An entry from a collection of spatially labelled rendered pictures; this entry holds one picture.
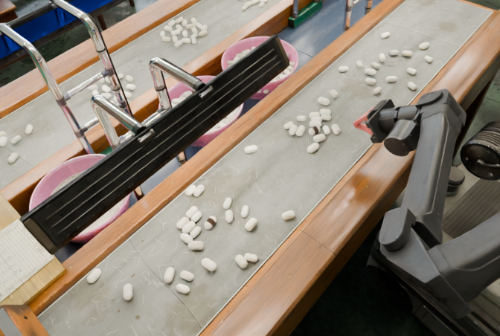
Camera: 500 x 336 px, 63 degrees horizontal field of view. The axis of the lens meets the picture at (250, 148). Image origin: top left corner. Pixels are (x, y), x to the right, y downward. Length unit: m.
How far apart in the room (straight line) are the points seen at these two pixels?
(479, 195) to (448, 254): 0.96
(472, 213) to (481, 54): 0.53
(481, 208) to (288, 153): 0.67
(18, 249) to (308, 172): 0.74
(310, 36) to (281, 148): 0.66
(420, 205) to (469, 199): 0.83
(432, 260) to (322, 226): 0.46
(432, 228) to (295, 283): 0.37
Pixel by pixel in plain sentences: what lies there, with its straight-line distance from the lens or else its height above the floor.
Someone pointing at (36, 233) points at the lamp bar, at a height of 1.09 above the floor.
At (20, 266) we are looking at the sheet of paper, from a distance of 1.12.
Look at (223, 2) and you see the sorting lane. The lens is 1.83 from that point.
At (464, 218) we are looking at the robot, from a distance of 1.48.
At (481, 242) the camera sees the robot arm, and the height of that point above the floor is 1.16.
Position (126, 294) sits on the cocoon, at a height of 0.76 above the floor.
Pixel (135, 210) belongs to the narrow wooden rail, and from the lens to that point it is 1.09.
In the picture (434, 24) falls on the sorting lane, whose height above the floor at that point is 0.74.
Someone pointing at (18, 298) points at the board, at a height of 0.78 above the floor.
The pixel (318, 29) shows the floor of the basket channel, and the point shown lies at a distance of 1.76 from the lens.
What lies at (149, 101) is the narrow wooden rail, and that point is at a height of 0.76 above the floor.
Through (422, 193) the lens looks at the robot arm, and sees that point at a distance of 0.72.
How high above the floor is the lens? 1.64
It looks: 49 degrees down
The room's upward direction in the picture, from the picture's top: 5 degrees counter-clockwise
